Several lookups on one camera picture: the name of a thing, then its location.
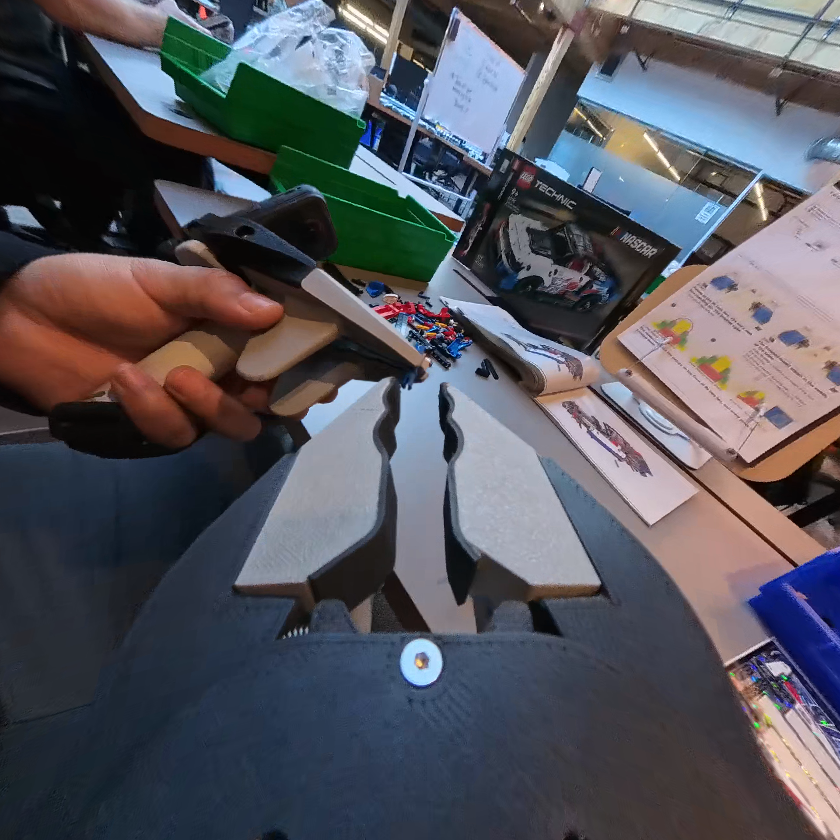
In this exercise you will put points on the blue plastic bin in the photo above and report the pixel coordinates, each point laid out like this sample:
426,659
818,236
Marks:
807,617

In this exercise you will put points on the person's trousers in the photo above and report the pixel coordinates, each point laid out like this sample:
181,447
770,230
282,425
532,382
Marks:
131,525

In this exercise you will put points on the clear plastic bag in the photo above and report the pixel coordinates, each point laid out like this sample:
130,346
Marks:
302,52

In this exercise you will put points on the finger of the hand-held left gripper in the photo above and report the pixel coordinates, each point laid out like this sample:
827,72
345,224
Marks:
367,315
308,394

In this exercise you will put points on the small black toy piece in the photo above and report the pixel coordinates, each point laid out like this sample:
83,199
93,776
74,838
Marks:
487,371

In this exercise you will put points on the open instruction booklet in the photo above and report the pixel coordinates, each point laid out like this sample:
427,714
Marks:
525,354

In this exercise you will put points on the whiteboard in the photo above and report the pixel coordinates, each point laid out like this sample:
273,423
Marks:
472,85

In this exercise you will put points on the person's left hand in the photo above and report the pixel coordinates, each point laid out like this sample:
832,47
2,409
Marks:
98,315

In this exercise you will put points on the toy brick race car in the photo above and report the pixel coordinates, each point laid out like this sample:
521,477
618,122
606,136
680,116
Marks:
807,774

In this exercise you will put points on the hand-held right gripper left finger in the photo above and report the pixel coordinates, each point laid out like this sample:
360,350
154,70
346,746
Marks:
328,512

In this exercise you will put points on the printed instruction sheet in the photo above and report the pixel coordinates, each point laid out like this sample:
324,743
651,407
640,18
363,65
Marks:
741,328

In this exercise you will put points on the black toy car box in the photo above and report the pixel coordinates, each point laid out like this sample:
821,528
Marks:
564,249

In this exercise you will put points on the white desk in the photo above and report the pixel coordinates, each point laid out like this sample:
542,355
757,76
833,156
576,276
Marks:
709,564
131,92

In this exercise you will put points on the wooden support post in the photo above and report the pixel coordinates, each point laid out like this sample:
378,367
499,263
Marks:
538,98

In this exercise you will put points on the pile of small toy bricks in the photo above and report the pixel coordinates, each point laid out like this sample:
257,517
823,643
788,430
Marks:
426,325

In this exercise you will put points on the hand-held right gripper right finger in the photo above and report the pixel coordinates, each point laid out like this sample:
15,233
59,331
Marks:
518,525

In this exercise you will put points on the blue toy connector pin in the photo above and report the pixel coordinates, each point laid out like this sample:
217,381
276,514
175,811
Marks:
410,379

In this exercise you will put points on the green plastic bin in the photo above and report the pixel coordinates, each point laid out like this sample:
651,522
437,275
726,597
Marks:
380,236
275,118

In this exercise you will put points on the car picture sheet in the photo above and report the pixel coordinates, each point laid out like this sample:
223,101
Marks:
617,453

